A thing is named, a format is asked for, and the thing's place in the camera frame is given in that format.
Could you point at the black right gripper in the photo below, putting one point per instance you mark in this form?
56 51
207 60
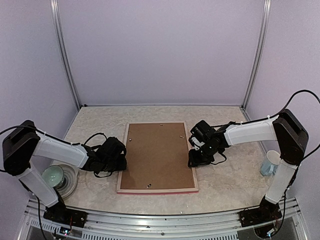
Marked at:
196 161

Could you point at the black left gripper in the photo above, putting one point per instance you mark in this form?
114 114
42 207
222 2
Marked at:
122 164

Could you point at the pink wooden picture frame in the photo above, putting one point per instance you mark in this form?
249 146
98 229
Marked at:
155 191

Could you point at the brown cardboard backing board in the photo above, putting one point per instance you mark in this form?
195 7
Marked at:
155 155

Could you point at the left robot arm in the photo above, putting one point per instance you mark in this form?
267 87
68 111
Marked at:
25 141

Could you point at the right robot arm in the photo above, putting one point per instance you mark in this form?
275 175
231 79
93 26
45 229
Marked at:
283 128

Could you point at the green ceramic bowl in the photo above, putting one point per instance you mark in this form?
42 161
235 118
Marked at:
53 176

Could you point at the light blue ceramic mug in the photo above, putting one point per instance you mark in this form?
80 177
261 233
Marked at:
270 163

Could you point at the aluminium front rail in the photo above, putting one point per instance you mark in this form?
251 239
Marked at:
223 225

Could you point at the right aluminium corner post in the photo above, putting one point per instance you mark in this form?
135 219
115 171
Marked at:
258 53

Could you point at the aluminium corner post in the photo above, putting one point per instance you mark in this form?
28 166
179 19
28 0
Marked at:
258 53
54 5

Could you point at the left aluminium corner post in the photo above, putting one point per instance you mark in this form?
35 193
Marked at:
54 5

